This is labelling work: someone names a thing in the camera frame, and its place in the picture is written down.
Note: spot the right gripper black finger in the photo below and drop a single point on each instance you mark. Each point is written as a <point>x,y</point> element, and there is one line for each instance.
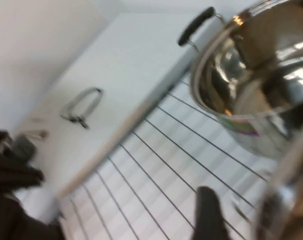
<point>211,215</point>

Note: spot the steel pot lid black knob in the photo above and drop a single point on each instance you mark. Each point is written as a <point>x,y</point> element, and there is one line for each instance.
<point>291,200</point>

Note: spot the white black grid tablecloth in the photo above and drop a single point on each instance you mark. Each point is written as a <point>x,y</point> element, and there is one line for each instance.
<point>154,187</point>

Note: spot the grey u-shaped loop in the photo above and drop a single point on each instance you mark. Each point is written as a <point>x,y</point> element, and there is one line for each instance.
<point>87,90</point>

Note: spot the dark grey small block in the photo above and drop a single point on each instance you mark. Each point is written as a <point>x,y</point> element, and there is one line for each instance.
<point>25,148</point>

